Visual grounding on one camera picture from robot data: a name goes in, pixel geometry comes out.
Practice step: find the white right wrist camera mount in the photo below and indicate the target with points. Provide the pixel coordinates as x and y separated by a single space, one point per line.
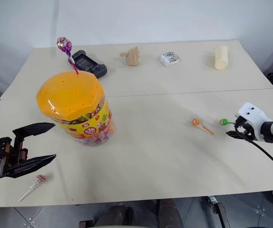
253 114

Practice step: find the cream cylinder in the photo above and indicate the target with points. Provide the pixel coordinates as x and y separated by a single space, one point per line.
221 58

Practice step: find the metal table bracket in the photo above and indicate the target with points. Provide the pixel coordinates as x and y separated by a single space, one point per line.
218 210

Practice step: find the lollipop jar with orange lid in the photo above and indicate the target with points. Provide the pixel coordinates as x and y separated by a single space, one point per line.
91 123

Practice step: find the beige plush toy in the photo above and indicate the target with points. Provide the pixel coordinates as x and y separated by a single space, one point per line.
133 58

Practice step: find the green lollipop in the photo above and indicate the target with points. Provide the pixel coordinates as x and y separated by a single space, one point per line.
223 122

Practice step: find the orange lollipop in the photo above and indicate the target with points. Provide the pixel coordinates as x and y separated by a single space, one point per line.
195 122

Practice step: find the purple lollipop with pink stick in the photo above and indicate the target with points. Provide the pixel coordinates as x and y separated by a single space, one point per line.
64 44

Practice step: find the pink lollipop with white stick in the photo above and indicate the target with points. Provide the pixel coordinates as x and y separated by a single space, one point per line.
39 179

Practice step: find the black handheld game controller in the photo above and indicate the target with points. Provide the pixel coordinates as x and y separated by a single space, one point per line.
86 63

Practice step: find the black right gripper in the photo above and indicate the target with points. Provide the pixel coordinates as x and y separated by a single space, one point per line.
247 131

